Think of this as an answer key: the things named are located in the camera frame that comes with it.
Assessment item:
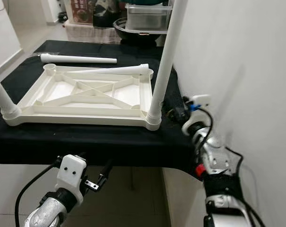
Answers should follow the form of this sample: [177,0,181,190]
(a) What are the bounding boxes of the white plastic table leg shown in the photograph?
[67,64,151,76]
[40,53,118,65]
[146,0,189,131]
[0,73,23,120]

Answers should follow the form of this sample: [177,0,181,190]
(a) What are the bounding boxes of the black tablecloth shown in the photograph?
[0,40,202,180]

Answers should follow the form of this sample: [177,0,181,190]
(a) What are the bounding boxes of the white ribbed plastic tabletop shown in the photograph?
[2,64,162,131]

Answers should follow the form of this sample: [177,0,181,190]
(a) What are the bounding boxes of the black wok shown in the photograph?
[113,18,170,46]

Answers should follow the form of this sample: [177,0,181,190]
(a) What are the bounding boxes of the stainless steel container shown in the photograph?
[125,4,173,32]

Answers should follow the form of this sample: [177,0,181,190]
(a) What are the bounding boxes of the green pot lid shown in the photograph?
[133,0,168,5]

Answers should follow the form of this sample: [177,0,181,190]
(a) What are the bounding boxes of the floral cloth covered stand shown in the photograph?
[64,21,122,44]

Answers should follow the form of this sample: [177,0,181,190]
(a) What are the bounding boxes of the black bag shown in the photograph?
[93,0,122,28]

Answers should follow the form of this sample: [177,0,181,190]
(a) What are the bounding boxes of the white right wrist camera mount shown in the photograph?
[190,94,212,112]

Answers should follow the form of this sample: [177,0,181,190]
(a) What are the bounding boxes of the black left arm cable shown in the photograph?
[15,158,63,227]

